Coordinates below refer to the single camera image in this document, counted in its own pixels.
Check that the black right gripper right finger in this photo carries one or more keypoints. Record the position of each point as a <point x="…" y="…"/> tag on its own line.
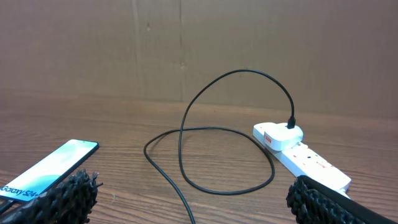
<point x="314" y="203"/>

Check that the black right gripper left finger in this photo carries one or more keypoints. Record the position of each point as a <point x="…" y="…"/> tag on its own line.
<point x="70" y="202"/>

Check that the blue Galaxy S24 smartphone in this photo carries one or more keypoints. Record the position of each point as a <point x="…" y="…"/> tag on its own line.
<point x="49" y="171"/>

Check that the white charger plug adapter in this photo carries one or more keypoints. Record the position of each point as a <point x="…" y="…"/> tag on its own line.
<point x="279" y="137"/>

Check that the white power strip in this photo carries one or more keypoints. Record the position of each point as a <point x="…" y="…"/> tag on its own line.
<point x="301" y="160"/>

